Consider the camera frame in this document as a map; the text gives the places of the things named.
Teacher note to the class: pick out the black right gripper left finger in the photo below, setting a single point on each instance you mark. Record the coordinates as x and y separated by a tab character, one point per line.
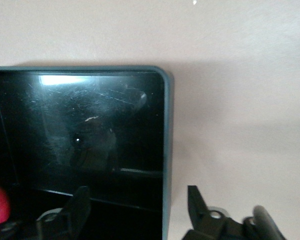
72	217

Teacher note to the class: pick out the black plastic box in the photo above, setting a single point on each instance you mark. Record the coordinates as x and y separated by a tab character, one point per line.
90	112

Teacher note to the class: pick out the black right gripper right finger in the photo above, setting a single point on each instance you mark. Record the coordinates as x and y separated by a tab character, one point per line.
202	222

